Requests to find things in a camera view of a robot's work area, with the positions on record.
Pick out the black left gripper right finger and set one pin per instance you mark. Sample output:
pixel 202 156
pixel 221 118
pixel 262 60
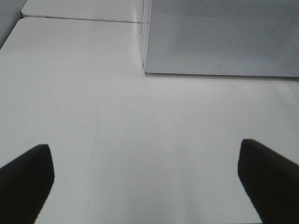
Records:
pixel 271 182

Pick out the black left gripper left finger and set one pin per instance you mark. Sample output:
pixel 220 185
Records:
pixel 25 184

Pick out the white microwave door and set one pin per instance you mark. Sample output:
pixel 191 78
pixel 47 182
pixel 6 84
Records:
pixel 222 37

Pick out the white microwave oven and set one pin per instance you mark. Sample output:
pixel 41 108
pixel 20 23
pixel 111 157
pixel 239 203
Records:
pixel 222 37

